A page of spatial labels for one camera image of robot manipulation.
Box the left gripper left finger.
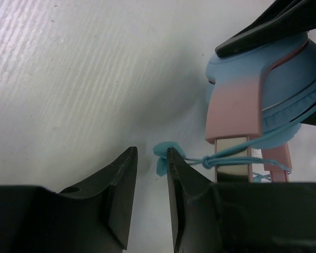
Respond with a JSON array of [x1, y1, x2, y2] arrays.
[[0, 147, 138, 252]]

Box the light blue headphone cable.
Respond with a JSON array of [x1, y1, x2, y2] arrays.
[[152, 94, 316, 183]]

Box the pink blue cat-ear headphones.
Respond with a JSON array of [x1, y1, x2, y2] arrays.
[[205, 33, 316, 182]]

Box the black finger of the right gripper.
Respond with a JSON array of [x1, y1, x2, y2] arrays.
[[215, 0, 316, 57]]

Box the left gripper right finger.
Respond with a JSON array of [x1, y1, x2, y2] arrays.
[[167, 148, 316, 252]]

